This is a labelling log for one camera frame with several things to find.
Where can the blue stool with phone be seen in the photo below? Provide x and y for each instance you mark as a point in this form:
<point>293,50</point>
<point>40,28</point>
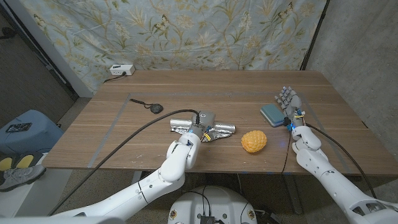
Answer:
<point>34,137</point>

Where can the teal soap box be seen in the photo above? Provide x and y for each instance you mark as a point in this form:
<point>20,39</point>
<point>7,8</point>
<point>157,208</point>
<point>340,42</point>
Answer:
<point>272,114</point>

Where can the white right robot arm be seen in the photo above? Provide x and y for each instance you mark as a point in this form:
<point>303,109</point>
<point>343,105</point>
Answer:
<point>335,183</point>

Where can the grey sneaker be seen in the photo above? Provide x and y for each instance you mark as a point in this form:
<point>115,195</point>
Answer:
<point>18,177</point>

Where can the black slipper yellow insole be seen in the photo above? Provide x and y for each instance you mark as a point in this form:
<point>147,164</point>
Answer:
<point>25,161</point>
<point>4,163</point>

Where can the white floor platform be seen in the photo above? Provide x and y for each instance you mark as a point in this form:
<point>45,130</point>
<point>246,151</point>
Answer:
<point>46,186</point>

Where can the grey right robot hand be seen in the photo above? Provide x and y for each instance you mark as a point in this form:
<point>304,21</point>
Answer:
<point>292,104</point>

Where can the black torso connector box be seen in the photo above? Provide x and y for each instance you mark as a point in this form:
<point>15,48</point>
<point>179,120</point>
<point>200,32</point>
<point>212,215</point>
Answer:
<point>207,220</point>

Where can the floral backdrop cloth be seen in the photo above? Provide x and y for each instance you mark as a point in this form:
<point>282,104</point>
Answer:
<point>186,34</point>

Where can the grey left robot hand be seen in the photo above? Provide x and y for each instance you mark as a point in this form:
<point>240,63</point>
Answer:
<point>206,119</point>

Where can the white power strip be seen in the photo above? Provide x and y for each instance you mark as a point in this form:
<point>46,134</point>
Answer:
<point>122,69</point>

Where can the black backdrop pole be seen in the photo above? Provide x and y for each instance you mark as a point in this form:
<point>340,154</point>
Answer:
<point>314,34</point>

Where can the yellow bumpy ball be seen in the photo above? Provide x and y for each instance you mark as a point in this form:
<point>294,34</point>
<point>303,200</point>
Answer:
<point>254,141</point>

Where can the grey table leg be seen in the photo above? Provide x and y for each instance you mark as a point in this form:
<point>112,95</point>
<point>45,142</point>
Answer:
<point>137,176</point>
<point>293,194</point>

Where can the white robot chest cover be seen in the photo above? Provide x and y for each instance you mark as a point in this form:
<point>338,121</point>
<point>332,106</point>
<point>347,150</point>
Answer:
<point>62,220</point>

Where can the white robot torso base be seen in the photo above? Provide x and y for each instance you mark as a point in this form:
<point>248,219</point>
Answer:
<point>214,202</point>

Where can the aluminum foil roll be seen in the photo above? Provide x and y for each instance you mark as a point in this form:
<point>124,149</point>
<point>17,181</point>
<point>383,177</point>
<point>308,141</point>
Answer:
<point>182,124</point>

